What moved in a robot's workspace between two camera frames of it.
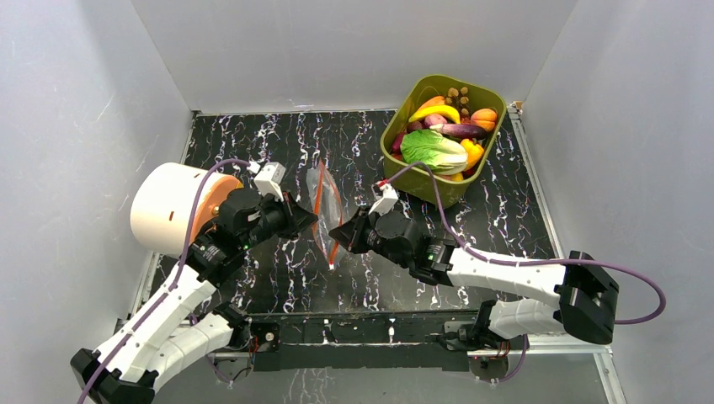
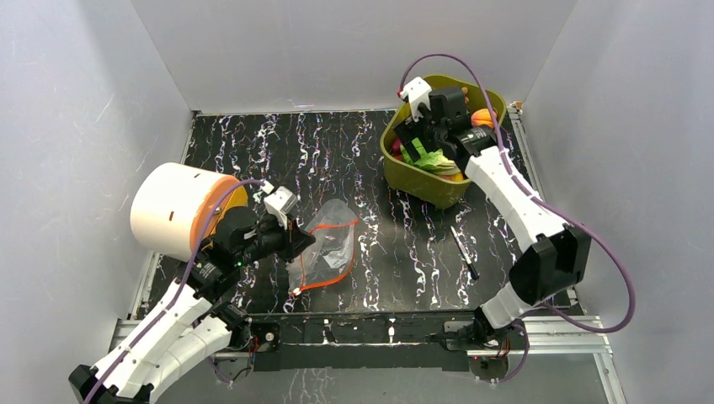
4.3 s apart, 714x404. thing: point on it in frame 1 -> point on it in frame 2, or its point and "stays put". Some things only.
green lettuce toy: [429, 148] stays put
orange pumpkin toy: [485, 118] stays put
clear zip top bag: [327, 200] -> [331, 257]
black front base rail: [393, 340] stays put
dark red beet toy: [397, 143] stays put
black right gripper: [360, 230] -> [425, 132]
